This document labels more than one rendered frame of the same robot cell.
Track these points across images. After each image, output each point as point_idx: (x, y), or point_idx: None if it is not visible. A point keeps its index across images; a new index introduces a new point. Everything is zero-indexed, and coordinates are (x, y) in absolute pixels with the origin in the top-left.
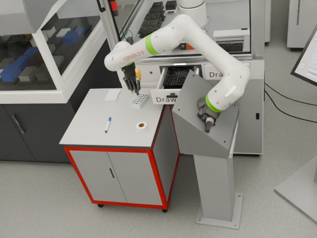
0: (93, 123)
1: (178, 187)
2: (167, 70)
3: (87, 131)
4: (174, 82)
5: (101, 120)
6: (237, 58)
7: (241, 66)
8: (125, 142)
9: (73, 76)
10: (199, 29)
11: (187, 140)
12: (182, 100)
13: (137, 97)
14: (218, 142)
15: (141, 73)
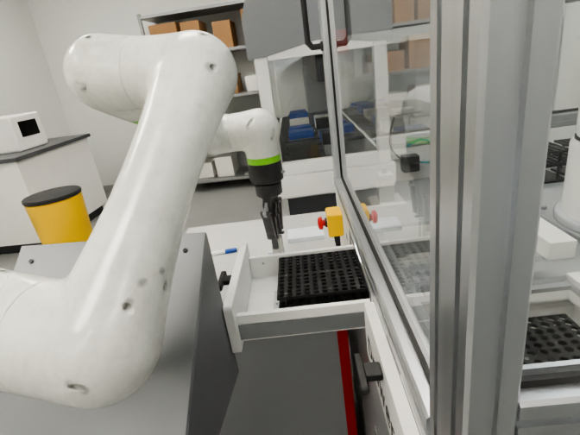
0: (229, 239)
1: None
2: (348, 249)
3: (209, 240)
4: (292, 273)
5: (233, 244)
6: (404, 375)
7: (59, 310)
8: None
9: (317, 173)
10: (162, 91)
11: None
12: (68, 256)
13: (274, 253)
14: None
15: (343, 229)
